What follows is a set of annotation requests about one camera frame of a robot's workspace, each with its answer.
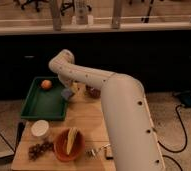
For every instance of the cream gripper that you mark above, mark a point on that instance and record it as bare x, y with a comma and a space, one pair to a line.
74, 87

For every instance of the blue sponge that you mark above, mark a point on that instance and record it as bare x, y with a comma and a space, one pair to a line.
67, 93

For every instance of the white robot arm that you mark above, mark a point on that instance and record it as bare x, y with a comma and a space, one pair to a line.
126, 113

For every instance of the green plastic tray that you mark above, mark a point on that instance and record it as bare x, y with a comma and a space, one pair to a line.
45, 104

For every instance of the black-edged scrub sponge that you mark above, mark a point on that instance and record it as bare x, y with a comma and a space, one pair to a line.
108, 153

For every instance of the dark red bowl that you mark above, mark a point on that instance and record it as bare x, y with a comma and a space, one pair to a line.
93, 93

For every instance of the orange fruit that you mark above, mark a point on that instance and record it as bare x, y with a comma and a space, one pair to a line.
46, 84

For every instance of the yellow corn cob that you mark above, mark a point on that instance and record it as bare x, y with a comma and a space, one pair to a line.
70, 139

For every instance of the white round container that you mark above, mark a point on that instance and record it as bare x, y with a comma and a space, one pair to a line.
40, 129

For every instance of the orange bowl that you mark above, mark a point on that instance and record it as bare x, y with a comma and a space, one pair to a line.
60, 146

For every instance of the bunch of dark grapes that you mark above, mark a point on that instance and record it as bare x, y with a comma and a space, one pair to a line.
38, 150

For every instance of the white labelled box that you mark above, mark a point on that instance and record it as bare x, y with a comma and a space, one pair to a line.
81, 12

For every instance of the black office chair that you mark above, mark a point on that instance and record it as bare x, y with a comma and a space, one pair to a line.
36, 2

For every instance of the dark device on floor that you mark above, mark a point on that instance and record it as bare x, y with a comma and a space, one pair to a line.
185, 98

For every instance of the wooden post right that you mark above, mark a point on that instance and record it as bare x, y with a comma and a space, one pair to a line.
116, 15

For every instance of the wooden post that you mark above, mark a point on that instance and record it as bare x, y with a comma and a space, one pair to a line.
55, 14
116, 15

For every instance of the wooden post left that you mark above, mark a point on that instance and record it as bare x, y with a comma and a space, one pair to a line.
55, 14

